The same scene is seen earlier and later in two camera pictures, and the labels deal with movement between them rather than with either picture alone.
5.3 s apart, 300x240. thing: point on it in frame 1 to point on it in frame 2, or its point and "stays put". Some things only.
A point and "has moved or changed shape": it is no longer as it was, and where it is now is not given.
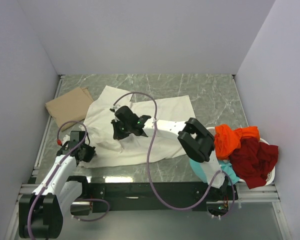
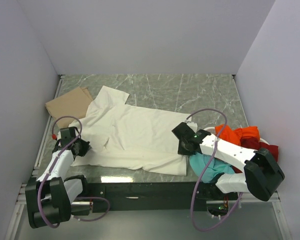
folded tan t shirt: (74, 105) stays put
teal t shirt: (225, 165) stays put
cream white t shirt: (135, 148) has moved or changed shape
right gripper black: (117, 135) to (181, 151)
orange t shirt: (227, 141) stays put
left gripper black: (91, 152) to (85, 145)
